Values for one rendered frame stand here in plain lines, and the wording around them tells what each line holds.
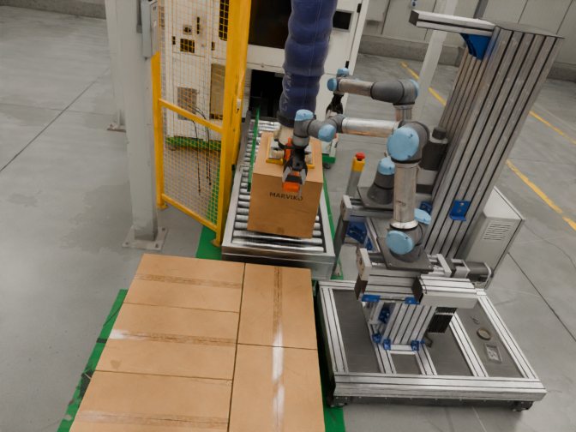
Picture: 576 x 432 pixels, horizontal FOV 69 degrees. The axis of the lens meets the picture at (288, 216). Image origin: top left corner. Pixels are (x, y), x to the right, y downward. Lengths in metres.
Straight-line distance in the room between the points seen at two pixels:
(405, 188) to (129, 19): 1.92
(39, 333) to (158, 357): 1.13
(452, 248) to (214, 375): 1.33
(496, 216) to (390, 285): 0.61
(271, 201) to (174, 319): 0.83
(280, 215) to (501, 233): 1.18
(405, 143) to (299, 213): 1.01
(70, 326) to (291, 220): 1.53
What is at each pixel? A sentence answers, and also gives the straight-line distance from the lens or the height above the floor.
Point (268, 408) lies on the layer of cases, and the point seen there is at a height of 0.54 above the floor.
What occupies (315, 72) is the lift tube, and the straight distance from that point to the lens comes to 2.38.
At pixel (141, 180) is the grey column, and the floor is 0.57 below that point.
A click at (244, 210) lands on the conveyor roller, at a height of 0.55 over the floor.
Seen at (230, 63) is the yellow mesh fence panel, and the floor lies 1.47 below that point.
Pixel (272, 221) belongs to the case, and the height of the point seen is 0.78.
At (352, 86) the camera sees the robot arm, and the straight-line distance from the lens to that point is 2.48.
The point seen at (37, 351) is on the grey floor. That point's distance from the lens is 2.97.
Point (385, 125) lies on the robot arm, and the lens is 1.86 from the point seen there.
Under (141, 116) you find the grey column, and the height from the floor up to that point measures 1.07.
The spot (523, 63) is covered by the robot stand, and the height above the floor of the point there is 1.92.
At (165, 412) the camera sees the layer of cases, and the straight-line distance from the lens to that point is 1.95.
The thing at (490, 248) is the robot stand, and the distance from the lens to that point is 2.36.
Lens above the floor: 2.21
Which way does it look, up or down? 34 degrees down
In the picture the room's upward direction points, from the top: 10 degrees clockwise
